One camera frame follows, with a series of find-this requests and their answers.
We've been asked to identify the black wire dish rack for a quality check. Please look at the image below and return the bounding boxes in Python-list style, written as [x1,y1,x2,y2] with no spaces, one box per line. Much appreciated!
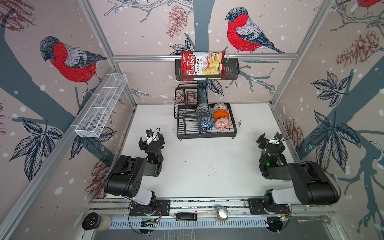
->
[174,84,237,140]

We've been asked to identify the red white patterned bowl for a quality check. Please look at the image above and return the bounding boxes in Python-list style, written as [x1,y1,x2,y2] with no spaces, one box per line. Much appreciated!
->
[215,117,232,131]

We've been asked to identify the orange plastic bowl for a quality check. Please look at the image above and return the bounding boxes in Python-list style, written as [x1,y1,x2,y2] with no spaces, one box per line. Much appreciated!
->
[214,110,230,121]

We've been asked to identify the dark blue patterned bowl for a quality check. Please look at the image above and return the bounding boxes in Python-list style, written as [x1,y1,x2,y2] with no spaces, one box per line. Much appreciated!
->
[197,118,214,132]

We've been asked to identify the grey green patterned bowl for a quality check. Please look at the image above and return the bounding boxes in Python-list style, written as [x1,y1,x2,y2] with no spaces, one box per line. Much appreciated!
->
[196,103,212,117]

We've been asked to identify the white brown patterned bowl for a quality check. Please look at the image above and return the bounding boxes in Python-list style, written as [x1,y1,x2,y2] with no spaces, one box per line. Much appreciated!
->
[213,103,229,113]

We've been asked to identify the blue white rimmed bowl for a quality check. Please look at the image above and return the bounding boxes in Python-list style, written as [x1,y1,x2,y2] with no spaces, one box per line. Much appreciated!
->
[197,115,213,121]

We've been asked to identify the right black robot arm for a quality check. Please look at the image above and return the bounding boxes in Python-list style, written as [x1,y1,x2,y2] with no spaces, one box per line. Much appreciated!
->
[257,133,340,213]

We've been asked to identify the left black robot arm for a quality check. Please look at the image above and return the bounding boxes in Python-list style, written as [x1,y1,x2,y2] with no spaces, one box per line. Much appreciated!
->
[104,128,165,212]

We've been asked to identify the small black box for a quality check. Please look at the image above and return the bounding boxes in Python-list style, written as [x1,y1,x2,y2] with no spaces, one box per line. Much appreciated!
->
[176,212,198,221]

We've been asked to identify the silver round button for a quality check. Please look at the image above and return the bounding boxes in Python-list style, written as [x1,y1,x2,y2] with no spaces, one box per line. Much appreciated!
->
[216,207,229,221]

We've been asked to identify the red cassava chips bag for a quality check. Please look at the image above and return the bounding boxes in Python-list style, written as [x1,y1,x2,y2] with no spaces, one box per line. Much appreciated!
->
[181,51,226,77]

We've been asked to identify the metal spoon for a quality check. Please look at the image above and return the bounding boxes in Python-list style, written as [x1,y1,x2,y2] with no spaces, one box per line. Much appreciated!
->
[297,215,332,226]

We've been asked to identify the black round knob device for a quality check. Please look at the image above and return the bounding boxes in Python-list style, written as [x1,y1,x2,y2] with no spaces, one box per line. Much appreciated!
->
[82,212,112,232]

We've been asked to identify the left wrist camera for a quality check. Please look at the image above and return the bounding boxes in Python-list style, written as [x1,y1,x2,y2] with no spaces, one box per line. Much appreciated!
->
[146,129,156,145]

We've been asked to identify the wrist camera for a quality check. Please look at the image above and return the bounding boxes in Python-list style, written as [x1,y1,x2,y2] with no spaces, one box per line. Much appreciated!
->
[268,132,284,145]
[146,129,156,145]

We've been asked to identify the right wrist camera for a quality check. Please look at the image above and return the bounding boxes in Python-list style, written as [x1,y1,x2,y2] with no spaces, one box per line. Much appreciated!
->
[268,132,284,145]

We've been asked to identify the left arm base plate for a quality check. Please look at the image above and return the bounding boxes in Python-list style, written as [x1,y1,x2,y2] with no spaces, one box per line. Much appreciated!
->
[129,200,171,217]

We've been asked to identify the white wire wall basket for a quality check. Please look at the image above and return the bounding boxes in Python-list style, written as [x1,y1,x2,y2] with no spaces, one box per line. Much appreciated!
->
[75,73,128,138]

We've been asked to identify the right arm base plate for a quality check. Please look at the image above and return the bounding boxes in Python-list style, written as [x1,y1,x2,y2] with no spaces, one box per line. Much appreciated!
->
[246,198,291,216]

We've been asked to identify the black wall shelf basket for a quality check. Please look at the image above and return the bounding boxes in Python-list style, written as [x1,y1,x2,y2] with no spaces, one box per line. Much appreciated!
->
[175,58,240,82]

